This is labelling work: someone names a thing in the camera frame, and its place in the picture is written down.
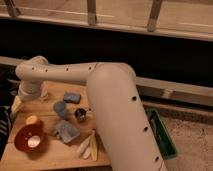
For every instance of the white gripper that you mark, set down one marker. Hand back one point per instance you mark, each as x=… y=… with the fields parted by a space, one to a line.
x=28 y=91

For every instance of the yellow red apple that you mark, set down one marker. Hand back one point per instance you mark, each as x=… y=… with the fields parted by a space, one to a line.
x=33 y=120

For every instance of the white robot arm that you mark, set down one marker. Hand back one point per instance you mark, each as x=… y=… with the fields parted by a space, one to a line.
x=119 y=115

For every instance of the red bowl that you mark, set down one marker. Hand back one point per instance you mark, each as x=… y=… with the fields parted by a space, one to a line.
x=29 y=138

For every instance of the blue plastic cup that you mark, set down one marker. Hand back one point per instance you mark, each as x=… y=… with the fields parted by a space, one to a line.
x=60 y=109

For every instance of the wooden table board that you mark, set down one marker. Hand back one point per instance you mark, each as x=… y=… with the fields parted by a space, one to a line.
x=52 y=154

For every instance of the blue sponge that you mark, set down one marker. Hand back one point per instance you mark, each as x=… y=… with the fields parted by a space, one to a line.
x=72 y=97

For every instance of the crumpled blue cloth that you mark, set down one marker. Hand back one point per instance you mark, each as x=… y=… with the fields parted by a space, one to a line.
x=65 y=131

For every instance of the small metal cup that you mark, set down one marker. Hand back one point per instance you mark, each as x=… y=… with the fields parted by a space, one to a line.
x=80 y=114

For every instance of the white cutlery piece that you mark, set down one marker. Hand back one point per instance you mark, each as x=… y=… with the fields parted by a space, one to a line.
x=87 y=153
x=82 y=147

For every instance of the yellow banana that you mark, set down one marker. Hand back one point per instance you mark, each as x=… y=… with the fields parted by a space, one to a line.
x=93 y=146

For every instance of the white cutlery piece lower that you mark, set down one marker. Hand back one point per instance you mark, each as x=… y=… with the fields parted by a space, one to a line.
x=87 y=153

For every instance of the green plastic tray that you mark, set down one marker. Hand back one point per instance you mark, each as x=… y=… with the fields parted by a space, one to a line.
x=166 y=146

